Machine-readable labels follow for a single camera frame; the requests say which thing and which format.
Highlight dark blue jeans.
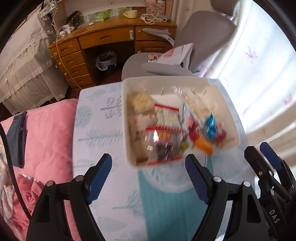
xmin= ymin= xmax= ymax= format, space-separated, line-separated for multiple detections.
xmin=6 ymin=111 xmax=27 ymax=168

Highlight cream mug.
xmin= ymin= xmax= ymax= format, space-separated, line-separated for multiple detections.
xmin=125 ymin=10 xmax=137 ymax=19

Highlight grey office chair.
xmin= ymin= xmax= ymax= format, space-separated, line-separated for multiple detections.
xmin=121 ymin=1 xmax=238 ymax=80

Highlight tree print tablecloth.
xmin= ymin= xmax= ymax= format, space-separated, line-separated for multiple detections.
xmin=73 ymin=82 xmax=254 ymax=240

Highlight lined trash bin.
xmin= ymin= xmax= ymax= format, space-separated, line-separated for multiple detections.
xmin=95 ymin=51 xmax=117 ymax=71

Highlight teal striped placemat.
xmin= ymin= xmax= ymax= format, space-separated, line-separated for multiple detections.
xmin=138 ymin=162 xmax=207 ymax=240

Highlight beige soda cracker packet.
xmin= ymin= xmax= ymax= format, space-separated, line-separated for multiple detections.
xmin=128 ymin=114 xmax=158 ymax=162

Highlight lace covered cabinet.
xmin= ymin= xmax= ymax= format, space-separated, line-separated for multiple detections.
xmin=1 ymin=11 xmax=69 ymax=114

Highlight pink crumpled garment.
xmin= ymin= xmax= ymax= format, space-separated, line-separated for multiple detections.
xmin=0 ymin=173 xmax=47 ymax=241

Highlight silver red snack bag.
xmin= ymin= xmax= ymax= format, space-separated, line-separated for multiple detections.
xmin=179 ymin=101 xmax=200 ymax=142

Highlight yellow charging cable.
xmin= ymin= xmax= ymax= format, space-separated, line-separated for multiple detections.
xmin=55 ymin=37 xmax=83 ymax=90

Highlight pink bed quilt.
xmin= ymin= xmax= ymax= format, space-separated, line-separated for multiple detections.
xmin=1 ymin=99 xmax=78 ymax=240

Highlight wooden desk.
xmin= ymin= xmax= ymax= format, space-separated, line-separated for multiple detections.
xmin=49 ymin=16 xmax=176 ymax=89

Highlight orange white snack bar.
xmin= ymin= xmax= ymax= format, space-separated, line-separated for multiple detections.
xmin=194 ymin=136 xmax=213 ymax=156

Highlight blue white candy packet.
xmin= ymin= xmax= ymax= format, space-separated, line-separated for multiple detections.
xmin=205 ymin=114 xmax=217 ymax=140

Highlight red label date pack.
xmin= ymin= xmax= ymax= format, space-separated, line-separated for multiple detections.
xmin=144 ymin=126 xmax=187 ymax=166

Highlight white power strip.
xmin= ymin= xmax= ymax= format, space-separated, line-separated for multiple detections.
xmin=58 ymin=25 xmax=75 ymax=37

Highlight small red candy packet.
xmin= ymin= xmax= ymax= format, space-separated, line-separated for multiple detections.
xmin=214 ymin=124 xmax=227 ymax=143

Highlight green label rice puff pack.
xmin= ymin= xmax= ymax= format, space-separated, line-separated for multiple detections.
xmin=180 ymin=140 xmax=190 ymax=153

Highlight floral sheer curtain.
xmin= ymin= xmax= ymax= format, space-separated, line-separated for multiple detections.
xmin=173 ymin=0 xmax=296 ymax=186

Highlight black cable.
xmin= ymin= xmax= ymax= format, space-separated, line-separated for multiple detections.
xmin=0 ymin=126 xmax=32 ymax=220

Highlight white plastic bag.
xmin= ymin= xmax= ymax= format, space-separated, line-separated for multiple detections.
xmin=150 ymin=43 xmax=194 ymax=69

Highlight yellow rice puff pack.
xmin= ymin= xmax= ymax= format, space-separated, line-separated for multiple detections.
xmin=128 ymin=93 xmax=155 ymax=113

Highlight white plastic storage bin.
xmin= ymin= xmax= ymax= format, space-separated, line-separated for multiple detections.
xmin=122 ymin=76 xmax=240 ymax=167

